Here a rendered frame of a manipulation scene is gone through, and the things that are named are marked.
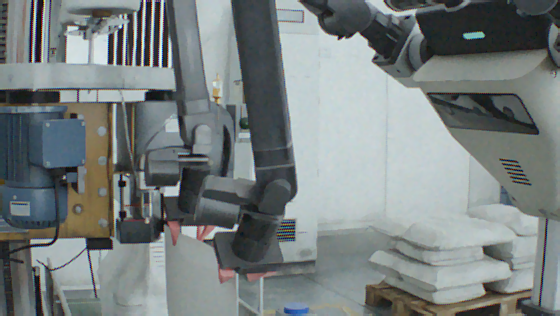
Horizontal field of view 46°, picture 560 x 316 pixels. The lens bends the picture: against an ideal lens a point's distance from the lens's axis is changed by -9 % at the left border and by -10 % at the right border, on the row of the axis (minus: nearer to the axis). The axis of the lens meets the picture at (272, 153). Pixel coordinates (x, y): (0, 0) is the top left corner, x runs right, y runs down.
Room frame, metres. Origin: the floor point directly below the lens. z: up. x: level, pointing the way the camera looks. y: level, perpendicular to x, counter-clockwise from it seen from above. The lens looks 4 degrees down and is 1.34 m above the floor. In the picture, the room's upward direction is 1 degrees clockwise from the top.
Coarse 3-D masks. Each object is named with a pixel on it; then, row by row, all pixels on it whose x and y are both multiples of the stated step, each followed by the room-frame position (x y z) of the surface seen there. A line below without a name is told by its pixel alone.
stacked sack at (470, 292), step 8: (384, 280) 4.57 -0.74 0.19; (392, 280) 4.47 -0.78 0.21; (400, 280) 4.39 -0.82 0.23; (400, 288) 4.39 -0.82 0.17; (408, 288) 4.29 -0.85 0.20; (416, 288) 4.21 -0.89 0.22; (456, 288) 4.10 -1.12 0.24; (464, 288) 4.12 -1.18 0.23; (472, 288) 4.14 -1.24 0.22; (480, 288) 4.16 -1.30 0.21; (424, 296) 4.12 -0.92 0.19; (432, 296) 4.04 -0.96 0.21; (440, 296) 4.04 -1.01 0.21; (448, 296) 4.05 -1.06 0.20; (456, 296) 4.07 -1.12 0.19; (464, 296) 4.09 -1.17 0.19; (472, 296) 4.11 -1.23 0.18
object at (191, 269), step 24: (168, 240) 1.57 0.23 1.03; (192, 240) 1.46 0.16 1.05; (168, 264) 1.58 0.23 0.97; (192, 264) 1.31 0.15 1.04; (216, 264) 1.23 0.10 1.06; (168, 288) 1.58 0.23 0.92; (192, 288) 1.31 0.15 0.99; (216, 288) 1.23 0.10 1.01; (168, 312) 1.59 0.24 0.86; (192, 312) 1.32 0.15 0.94; (216, 312) 1.23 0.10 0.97
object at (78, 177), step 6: (72, 114) 1.48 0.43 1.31; (78, 114) 1.39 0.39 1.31; (66, 168) 1.47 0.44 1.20; (72, 168) 1.47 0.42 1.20; (78, 168) 1.38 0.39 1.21; (84, 168) 1.46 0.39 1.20; (66, 174) 1.38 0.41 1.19; (72, 174) 1.39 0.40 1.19; (78, 174) 1.38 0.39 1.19; (84, 174) 1.46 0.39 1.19; (60, 180) 1.40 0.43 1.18; (66, 180) 1.39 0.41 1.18; (72, 180) 1.39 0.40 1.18; (78, 180) 1.38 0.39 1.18; (84, 180) 1.46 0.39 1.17; (72, 186) 1.49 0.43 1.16; (78, 186) 1.38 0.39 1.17; (78, 192) 1.39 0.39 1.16
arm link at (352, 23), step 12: (300, 0) 1.43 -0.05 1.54; (312, 0) 1.41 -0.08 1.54; (324, 0) 1.41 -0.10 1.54; (336, 0) 1.40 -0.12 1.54; (348, 0) 1.41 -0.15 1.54; (360, 0) 1.42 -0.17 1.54; (312, 12) 1.46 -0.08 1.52; (336, 12) 1.40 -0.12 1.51; (348, 12) 1.41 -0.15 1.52; (360, 12) 1.42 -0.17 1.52; (348, 24) 1.41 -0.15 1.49; (360, 24) 1.42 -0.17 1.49; (336, 36) 1.49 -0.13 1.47
